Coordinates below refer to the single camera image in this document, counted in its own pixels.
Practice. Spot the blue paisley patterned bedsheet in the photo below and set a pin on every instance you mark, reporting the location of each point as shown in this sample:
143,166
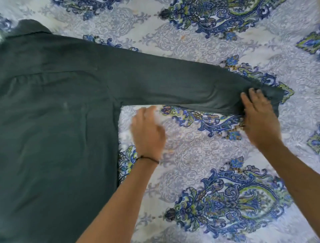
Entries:
212,175

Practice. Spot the person's left fingers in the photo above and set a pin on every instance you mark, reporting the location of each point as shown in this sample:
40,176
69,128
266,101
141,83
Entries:
146,112

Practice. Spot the person's left hand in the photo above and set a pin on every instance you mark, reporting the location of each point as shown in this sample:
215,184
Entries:
148,136

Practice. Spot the person's right hand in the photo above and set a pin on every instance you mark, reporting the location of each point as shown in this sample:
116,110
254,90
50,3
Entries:
261,122

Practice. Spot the person's right forearm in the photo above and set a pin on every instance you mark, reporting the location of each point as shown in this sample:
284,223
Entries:
292,180

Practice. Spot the dark green long-sleeved shirt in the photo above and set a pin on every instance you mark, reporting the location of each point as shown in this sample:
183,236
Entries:
62,120

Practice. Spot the person's left forearm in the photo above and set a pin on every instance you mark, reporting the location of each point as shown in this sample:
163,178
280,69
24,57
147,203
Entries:
117,202

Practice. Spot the black thread wrist band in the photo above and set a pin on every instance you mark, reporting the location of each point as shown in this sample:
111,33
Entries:
147,158

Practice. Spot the person's right fingers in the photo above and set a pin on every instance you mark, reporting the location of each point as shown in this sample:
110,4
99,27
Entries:
252,97

